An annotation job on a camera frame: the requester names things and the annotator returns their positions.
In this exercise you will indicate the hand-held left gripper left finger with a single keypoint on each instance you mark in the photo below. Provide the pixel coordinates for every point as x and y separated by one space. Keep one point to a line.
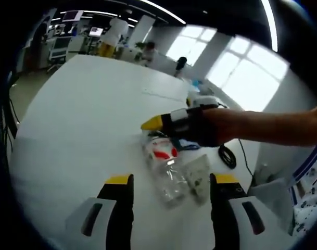
120 208

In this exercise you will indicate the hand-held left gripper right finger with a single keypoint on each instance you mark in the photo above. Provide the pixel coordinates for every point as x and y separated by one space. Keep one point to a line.
226 213

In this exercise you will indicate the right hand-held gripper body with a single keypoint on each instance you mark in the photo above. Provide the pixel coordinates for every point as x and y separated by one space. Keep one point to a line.
203 101

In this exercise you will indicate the blue mouse pad package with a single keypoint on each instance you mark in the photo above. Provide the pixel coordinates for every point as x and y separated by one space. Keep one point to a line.
189 145

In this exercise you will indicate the clear plastic water bottle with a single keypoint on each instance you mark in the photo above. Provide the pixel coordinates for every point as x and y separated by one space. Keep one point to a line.
168 182

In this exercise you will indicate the person's right hand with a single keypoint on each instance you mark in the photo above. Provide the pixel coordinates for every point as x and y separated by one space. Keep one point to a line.
218 125

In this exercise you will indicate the blue box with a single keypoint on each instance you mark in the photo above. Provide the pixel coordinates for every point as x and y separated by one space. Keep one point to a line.
197 84

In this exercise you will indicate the window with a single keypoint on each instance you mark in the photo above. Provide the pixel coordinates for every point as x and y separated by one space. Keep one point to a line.
249 73
192 44

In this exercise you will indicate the green potted plant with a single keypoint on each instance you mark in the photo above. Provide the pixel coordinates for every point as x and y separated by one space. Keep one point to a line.
139 44

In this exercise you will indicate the ceiling light strip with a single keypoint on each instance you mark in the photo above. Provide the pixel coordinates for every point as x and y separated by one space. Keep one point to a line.
274 28

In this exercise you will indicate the white equipment cabinet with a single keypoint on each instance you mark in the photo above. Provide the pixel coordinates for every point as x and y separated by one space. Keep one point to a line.
58 49

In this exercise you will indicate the wall poster with blue stripes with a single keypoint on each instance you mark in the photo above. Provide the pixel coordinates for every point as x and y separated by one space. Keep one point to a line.
306 166

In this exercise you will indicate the wall monitor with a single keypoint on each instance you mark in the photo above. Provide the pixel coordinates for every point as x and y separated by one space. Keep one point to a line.
72 15

